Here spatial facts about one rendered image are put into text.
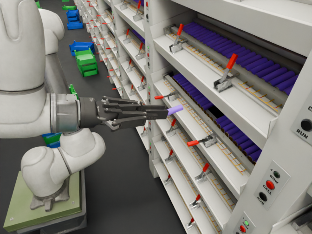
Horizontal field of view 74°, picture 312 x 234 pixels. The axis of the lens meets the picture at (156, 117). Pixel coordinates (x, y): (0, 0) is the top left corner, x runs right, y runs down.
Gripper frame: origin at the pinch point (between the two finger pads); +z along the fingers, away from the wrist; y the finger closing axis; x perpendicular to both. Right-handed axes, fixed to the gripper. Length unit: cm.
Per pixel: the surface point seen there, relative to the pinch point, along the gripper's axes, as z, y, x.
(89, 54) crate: 18, 234, 69
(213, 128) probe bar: 19.9, -4.8, 3.2
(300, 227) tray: 20.6, -36.6, 4.4
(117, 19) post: 14, 105, -3
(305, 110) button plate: 8.0, -28.5, -19.9
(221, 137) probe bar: 19.9, -9.0, 3.2
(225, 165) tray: 17.7, -16.5, 7.3
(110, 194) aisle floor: 7, 35, 89
